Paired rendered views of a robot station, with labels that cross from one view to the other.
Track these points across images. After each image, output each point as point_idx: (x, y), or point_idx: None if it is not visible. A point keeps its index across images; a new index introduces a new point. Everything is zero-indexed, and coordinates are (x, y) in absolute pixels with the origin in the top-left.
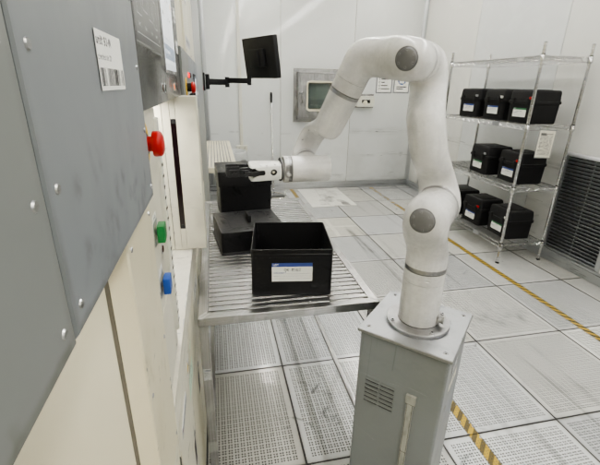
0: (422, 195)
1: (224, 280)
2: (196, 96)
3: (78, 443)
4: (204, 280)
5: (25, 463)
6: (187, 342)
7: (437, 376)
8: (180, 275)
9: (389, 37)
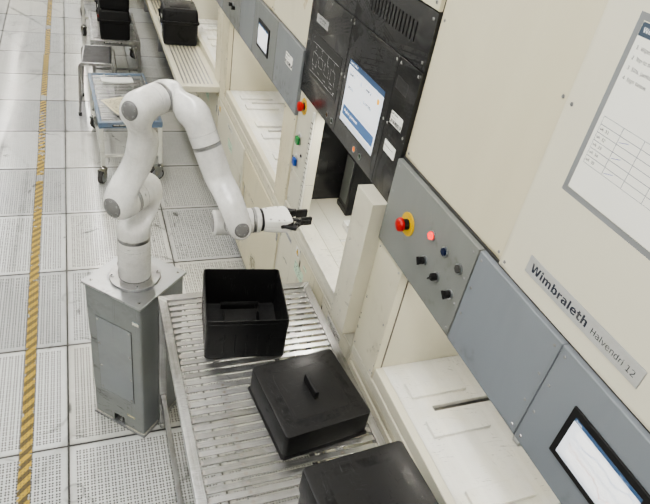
0: (150, 176)
1: (306, 326)
2: (364, 192)
3: None
4: (324, 323)
5: None
6: (302, 255)
7: None
8: (330, 274)
9: (181, 86)
